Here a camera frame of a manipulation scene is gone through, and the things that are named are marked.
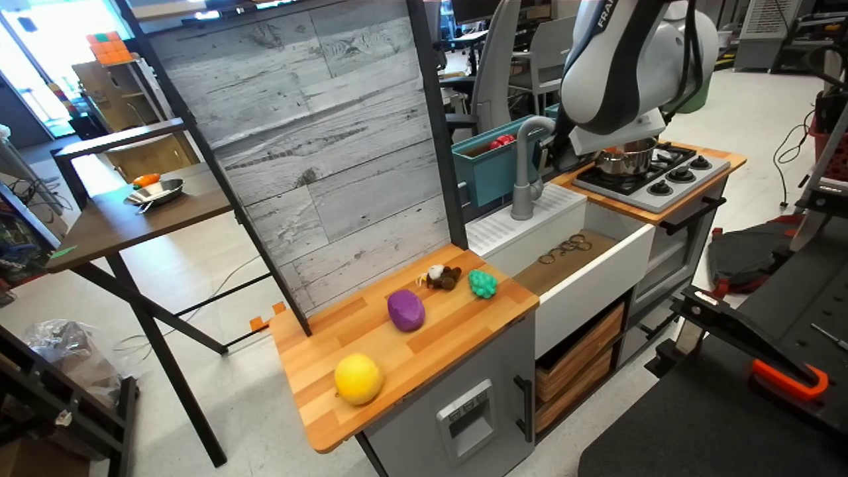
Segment white toy sink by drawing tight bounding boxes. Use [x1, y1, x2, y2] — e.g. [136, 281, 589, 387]
[466, 187, 654, 356]

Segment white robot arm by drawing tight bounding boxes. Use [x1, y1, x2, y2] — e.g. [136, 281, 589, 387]
[556, 0, 719, 155]

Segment dark brown side table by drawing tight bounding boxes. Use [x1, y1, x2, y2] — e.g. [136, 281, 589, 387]
[43, 118, 275, 473]

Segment brown white toy mushroom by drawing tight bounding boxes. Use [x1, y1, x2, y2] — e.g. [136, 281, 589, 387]
[422, 265, 461, 291]

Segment silver toy pot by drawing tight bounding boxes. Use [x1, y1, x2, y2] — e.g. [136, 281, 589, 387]
[596, 148, 653, 175]

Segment orange black clamp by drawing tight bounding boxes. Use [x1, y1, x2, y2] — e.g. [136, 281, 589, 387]
[673, 287, 829, 403]

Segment purple toy eggplant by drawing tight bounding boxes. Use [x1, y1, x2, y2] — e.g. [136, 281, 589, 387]
[387, 289, 425, 332]

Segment wooden toy countertop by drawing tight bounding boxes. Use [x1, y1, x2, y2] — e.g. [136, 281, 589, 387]
[271, 245, 539, 454]

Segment grey toy cabinet door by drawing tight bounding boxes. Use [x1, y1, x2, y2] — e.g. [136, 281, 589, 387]
[364, 313, 536, 477]

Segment teal bin near faucet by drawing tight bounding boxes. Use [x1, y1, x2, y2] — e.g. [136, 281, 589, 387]
[453, 120, 523, 208]

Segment wooden toy drawers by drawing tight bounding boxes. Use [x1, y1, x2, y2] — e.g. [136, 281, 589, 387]
[536, 302, 628, 436]

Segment grey toy faucet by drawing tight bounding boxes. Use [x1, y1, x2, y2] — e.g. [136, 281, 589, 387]
[513, 118, 554, 220]

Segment grey wood backdrop panel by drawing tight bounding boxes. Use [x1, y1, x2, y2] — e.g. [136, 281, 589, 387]
[151, 0, 450, 315]

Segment grey office chair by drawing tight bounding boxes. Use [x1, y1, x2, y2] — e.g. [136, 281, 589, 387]
[510, 16, 575, 115]

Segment green toy vegetable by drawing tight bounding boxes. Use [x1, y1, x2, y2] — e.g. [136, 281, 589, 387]
[466, 270, 499, 299]

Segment yellow toy lemon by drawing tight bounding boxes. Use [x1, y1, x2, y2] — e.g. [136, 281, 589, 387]
[334, 352, 385, 405]

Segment toy stove top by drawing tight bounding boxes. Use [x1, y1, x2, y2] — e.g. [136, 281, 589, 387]
[579, 144, 729, 213]

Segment objects on side table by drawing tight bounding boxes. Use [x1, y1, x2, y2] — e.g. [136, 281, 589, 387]
[128, 172, 184, 209]

